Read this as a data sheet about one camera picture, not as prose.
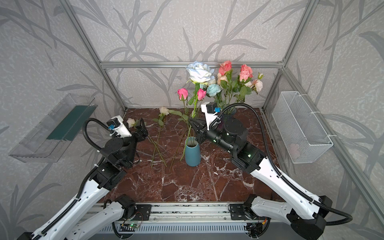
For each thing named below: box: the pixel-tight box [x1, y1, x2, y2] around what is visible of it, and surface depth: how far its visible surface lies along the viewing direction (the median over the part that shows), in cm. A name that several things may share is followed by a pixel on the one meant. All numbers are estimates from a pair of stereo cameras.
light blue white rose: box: [180, 61, 216, 161], surface depth 43 cm
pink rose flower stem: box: [232, 64, 254, 103], surface depth 80 cm
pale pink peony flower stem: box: [244, 72, 265, 95], surface depth 83 cm
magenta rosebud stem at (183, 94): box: [168, 88, 190, 145], surface depth 71 cm
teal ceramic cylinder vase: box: [185, 136, 202, 167], surface depth 81 cm
